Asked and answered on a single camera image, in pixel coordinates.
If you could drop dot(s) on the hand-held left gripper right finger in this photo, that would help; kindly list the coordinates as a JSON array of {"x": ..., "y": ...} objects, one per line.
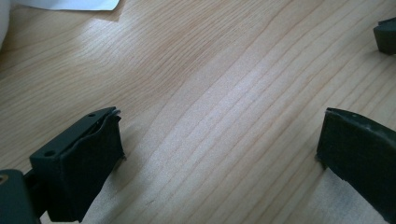
[{"x": 364, "y": 155}]

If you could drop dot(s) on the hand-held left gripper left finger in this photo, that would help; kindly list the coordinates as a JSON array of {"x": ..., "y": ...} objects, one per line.
[{"x": 77, "y": 161}]

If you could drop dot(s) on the white plush toy tag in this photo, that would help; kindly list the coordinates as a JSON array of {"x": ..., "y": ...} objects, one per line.
[{"x": 77, "y": 4}]

